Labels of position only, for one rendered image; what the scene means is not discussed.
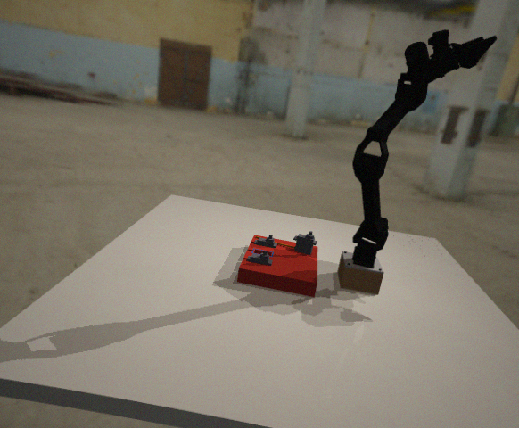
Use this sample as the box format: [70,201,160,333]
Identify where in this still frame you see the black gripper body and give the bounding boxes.
[430,43,477,78]

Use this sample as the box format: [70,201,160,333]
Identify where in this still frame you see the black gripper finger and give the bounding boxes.
[468,36,498,62]
[450,37,484,49]

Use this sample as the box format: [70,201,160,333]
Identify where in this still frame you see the grey micro servo with orange cable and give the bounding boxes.
[277,231,317,255]

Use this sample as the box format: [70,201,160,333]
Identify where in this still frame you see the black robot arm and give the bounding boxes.
[352,30,452,268]

